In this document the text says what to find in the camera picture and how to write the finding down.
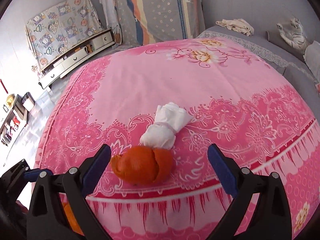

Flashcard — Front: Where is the orange instant noodle wrapper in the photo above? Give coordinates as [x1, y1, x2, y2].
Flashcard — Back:
[62, 202, 84, 235]

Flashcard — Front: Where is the cluttered shelf unit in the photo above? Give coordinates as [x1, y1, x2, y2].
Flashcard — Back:
[1, 92, 35, 154]

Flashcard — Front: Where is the white drawer cabinet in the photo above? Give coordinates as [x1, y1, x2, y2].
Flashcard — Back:
[39, 29, 116, 89]

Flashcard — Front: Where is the white tissue bundle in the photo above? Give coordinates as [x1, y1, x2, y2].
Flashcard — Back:
[139, 102, 193, 150]

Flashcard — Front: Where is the cartoon patterned cloth cover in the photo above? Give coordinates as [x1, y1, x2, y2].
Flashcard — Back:
[25, 0, 103, 70]

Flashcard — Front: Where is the pink floral bed sheet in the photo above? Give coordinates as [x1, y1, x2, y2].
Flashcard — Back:
[35, 37, 319, 239]

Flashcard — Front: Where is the light grey cushion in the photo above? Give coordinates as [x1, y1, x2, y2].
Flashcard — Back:
[303, 41, 320, 81]

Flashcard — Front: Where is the grey pillow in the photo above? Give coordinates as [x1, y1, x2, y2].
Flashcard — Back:
[265, 31, 304, 62]

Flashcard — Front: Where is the striped plush cat toy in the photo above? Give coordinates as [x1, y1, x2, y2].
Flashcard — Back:
[277, 17, 310, 54]

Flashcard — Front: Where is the beige crumpled cloth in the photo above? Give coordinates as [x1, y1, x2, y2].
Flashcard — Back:
[216, 18, 254, 36]

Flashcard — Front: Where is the white hanging garment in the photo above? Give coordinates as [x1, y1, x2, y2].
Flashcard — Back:
[99, 0, 123, 44]

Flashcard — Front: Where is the striped upright mattress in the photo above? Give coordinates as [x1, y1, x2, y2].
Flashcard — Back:
[115, 0, 205, 46]

